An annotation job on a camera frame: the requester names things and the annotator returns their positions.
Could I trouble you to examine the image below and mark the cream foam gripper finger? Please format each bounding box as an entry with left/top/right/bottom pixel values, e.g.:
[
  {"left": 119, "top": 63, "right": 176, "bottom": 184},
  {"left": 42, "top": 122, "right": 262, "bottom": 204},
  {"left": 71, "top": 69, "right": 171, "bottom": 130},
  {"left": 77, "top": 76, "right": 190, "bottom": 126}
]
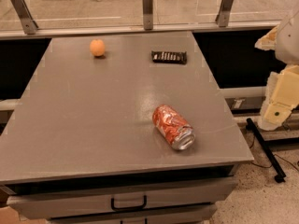
[
  {"left": 254, "top": 26, "right": 278, "bottom": 50},
  {"left": 258, "top": 72, "right": 278, "bottom": 131}
]

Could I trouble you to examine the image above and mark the orange fruit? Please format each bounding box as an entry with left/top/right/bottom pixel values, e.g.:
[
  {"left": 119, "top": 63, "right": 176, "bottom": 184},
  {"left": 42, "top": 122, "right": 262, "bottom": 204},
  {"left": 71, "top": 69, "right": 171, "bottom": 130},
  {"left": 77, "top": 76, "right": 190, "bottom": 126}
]
[{"left": 90, "top": 39, "right": 106, "bottom": 57}]

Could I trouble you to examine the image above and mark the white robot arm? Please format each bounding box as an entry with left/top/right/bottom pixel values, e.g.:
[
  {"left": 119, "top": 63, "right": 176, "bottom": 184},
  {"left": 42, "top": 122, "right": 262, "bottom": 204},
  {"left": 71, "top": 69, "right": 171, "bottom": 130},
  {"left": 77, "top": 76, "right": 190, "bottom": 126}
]
[{"left": 255, "top": 9, "right": 299, "bottom": 131}]

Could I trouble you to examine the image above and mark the black metal stand leg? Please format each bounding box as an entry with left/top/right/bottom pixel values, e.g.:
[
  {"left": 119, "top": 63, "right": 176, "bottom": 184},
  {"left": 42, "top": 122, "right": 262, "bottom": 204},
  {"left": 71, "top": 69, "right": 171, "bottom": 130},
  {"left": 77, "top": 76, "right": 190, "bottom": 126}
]
[{"left": 246, "top": 118, "right": 286, "bottom": 183}]

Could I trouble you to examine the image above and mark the crushed orange soda can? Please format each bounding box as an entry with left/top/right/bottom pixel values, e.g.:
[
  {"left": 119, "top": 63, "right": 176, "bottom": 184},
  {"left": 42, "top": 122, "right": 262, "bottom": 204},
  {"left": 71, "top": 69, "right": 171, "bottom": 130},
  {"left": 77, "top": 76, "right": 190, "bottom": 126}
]
[{"left": 152, "top": 105, "right": 195, "bottom": 150}]

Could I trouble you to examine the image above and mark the dark snack bar wrapper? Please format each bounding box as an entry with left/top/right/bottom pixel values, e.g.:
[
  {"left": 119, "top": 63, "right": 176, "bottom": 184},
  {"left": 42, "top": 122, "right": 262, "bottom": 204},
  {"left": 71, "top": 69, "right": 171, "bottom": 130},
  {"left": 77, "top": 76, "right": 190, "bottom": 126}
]
[{"left": 151, "top": 51, "right": 187, "bottom": 64}]

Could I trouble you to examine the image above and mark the lower grey drawer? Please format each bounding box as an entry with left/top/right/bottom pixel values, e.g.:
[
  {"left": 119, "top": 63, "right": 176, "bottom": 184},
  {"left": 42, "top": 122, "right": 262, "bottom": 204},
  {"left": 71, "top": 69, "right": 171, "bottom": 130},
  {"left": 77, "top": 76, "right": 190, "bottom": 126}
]
[{"left": 47, "top": 204, "right": 217, "bottom": 224}]

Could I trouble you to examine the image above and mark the grey horizontal railing beam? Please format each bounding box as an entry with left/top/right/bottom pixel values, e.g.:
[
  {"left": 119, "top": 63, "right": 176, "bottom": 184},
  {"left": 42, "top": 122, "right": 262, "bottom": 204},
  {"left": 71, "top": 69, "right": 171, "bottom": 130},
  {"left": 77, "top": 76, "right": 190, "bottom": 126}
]
[{"left": 0, "top": 20, "right": 280, "bottom": 40}]

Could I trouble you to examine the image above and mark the black floor cable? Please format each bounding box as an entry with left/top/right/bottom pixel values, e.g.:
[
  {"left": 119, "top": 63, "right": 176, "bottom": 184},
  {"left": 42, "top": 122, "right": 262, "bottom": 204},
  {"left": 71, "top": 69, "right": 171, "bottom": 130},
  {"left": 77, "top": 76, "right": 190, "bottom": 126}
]
[{"left": 249, "top": 133, "right": 299, "bottom": 174}]

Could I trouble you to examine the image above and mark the right metal railing bracket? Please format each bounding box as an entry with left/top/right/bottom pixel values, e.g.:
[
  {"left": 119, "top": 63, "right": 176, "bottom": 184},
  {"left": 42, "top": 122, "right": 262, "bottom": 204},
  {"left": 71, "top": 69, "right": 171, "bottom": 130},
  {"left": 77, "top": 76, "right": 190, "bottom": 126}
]
[{"left": 215, "top": 0, "right": 234, "bottom": 27}]

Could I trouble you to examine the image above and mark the metal railing bracket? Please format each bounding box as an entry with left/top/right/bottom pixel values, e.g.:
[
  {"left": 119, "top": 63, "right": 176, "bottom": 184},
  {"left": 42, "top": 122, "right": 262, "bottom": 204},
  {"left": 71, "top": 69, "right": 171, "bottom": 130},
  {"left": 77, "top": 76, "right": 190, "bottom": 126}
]
[
  {"left": 10, "top": 0, "right": 38, "bottom": 35},
  {"left": 142, "top": 0, "right": 153, "bottom": 30},
  {"left": 215, "top": 0, "right": 234, "bottom": 27}
]

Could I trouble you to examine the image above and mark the middle metal railing bracket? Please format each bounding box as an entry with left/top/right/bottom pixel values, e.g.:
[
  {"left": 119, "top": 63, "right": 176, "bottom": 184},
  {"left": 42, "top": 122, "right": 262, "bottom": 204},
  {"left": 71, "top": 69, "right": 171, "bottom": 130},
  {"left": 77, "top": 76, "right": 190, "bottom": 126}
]
[{"left": 142, "top": 0, "right": 153, "bottom": 30}]

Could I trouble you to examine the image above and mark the left metal railing bracket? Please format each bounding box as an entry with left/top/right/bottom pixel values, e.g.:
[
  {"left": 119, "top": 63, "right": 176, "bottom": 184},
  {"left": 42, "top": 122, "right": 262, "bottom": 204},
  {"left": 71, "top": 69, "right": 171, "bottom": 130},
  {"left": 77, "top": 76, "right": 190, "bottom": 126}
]
[{"left": 10, "top": 0, "right": 38, "bottom": 35}]

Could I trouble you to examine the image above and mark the grey drawer with black handle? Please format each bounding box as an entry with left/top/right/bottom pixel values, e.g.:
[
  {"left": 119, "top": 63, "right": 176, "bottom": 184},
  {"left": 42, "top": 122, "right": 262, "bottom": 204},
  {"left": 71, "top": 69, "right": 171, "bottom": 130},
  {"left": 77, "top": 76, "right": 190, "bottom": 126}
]
[{"left": 7, "top": 176, "right": 237, "bottom": 219}]

